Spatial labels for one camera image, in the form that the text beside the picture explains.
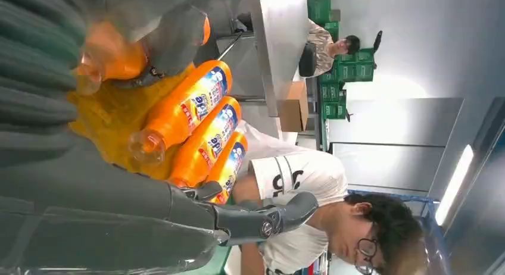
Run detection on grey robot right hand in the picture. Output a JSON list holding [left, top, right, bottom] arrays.
[[0, 0, 320, 275]]

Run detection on yellow plastic sheet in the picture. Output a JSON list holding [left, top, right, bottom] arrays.
[[67, 62, 198, 182]]

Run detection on person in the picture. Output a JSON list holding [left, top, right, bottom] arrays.
[[230, 121, 429, 275], [306, 18, 360, 77]]

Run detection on plain cardboard box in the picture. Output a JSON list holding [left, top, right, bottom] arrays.
[[277, 82, 309, 133]]

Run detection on green plastic crate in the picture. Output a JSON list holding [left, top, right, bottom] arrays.
[[338, 48, 376, 83], [320, 82, 348, 120], [307, 0, 332, 26]]

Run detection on black office chair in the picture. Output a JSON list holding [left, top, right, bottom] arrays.
[[298, 41, 317, 77]]

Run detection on steel table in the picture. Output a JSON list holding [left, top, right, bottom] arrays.
[[219, 0, 311, 118]]

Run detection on black eyeglasses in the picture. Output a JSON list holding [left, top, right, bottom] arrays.
[[354, 237, 379, 275]]

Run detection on ceiling light strip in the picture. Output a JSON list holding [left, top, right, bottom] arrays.
[[435, 144, 474, 227]]

